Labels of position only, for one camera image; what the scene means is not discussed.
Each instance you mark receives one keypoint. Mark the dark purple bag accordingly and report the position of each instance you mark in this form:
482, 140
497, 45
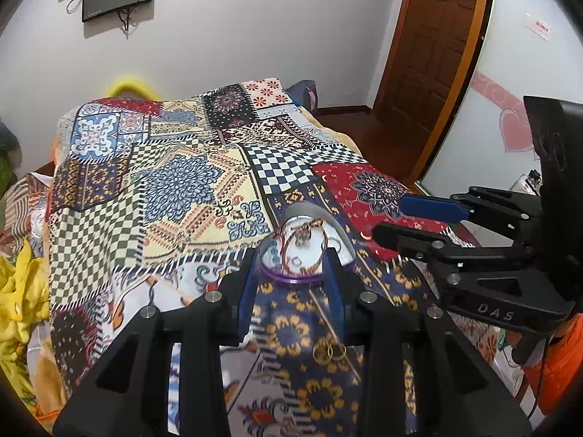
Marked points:
303, 93

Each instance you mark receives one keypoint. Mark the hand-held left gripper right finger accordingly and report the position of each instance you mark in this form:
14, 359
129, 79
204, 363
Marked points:
335, 282

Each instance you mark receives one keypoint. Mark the gold hoop earrings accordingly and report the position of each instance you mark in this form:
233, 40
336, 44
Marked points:
329, 351

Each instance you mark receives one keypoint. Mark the small pink heart sticker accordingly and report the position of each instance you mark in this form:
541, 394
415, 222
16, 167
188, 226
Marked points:
517, 129

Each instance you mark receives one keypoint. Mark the pink paper note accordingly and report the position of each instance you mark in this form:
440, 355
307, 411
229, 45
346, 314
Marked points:
539, 27

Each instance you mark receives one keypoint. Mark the purple heart-shaped tin box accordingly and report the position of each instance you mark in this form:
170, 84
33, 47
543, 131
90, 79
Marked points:
296, 213

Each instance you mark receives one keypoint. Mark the dark grey cushion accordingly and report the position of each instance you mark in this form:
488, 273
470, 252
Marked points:
8, 141

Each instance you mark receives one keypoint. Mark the brown striped bedsheet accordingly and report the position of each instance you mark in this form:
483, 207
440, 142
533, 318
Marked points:
27, 200

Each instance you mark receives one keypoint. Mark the yellow fleece blanket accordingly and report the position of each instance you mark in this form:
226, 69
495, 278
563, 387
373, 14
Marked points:
332, 132

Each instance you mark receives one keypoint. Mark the person's right forearm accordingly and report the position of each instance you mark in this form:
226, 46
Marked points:
560, 359

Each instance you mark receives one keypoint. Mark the patchwork printed blanket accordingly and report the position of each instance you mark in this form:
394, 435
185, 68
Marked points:
182, 182

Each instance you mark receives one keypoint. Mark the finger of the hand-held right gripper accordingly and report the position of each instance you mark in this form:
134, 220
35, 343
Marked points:
401, 236
428, 207

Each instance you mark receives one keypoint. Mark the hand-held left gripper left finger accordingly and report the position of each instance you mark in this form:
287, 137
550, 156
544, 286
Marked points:
248, 291

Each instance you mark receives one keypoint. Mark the brown wooden door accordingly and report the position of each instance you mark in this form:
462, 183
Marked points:
428, 45
452, 100

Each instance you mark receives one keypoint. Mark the yellow cloth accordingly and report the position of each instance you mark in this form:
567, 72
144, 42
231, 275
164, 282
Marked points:
22, 291

